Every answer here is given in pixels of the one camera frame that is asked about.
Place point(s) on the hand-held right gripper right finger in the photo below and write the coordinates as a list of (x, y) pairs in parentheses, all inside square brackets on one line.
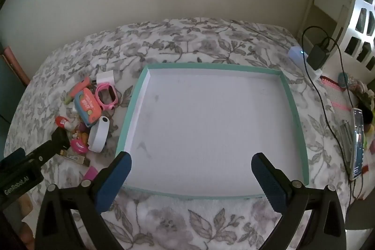
[(268, 179)]

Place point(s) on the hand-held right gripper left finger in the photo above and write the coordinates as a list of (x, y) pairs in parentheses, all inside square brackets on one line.
[(115, 179)]

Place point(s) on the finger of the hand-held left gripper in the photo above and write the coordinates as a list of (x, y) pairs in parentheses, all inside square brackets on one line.
[(57, 140)]

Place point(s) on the red glue bottle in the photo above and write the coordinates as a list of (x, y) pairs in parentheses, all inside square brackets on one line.
[(61, 122)]

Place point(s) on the light blue pen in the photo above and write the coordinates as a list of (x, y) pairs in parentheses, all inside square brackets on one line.
[(86, 105)]

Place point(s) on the shallow teal cardboard box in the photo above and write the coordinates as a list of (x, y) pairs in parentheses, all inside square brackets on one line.
[(205, 127)]

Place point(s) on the person's left hand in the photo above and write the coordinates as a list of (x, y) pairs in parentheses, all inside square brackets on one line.
[(25, 234)]

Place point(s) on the pink round toy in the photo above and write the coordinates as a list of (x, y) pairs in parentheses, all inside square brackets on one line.
[(77, 146)]

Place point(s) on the gold flash drive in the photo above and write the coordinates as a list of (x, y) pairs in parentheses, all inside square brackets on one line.
[(74, 157)]

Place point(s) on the small orange figurine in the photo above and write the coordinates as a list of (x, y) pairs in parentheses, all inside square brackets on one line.
[(83, 137)]

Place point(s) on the pink eraser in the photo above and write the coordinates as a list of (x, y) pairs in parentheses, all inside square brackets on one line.
[(90, 173)]

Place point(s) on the pink and green stapler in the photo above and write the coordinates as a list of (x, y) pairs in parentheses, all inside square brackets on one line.
[(79, 87)]

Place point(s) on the dark green cabinet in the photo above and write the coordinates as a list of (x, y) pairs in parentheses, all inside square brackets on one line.
[(8, 91)]

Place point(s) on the white charger plug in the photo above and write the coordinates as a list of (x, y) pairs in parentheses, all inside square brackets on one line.
[(105, 77)]

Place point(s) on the pink board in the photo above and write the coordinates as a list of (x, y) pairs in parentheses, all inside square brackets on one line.
[(13, 62)]

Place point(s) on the smartphone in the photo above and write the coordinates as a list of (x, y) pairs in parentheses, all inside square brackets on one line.
[(358, 147)]

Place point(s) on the pink-trimmed mat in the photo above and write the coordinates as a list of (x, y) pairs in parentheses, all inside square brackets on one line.
[(337, 94)]

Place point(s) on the black power adapter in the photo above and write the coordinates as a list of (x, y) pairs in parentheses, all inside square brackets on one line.
[(318, 56)]

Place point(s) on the grey floral blanket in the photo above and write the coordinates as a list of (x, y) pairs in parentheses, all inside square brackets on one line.
[(190, 36)]

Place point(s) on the white lattice panel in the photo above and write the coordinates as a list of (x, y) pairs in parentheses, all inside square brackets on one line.
[(356, 30)]

